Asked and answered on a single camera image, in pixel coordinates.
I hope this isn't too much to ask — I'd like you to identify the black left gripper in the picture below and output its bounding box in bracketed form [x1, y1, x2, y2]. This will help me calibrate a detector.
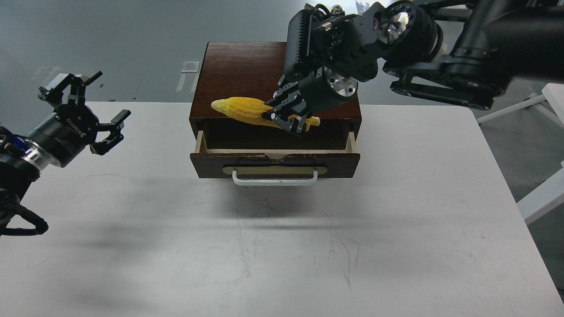
[27, 71, 131, 168]

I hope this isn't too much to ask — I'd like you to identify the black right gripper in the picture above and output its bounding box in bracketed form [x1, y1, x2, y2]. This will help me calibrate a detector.
[263, 4, 379, 136]

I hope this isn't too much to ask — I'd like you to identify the yellow corn cob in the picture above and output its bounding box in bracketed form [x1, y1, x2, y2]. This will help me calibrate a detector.
[211, 97, 321, 131]

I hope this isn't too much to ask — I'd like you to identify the dark wooden drawer with handle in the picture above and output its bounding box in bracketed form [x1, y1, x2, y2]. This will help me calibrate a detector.
[189, 132, 361, 186]

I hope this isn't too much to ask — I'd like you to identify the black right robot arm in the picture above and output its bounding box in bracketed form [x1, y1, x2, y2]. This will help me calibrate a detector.
[260, 0, 564, 135]

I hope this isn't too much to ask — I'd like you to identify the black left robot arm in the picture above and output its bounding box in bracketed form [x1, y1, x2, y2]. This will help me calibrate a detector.
[0, 71, 131, 236]

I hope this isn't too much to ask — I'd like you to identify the dark wooden drawer cabinet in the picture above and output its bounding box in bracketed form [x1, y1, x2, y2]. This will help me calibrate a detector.
[189, 42, 361, 150]

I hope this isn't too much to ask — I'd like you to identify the black floor tape patch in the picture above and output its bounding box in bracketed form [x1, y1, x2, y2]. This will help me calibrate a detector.
[355, 0, 377, 15]

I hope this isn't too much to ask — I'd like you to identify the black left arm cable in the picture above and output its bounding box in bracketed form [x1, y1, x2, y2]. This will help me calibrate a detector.
[0, 189, 49, 236]

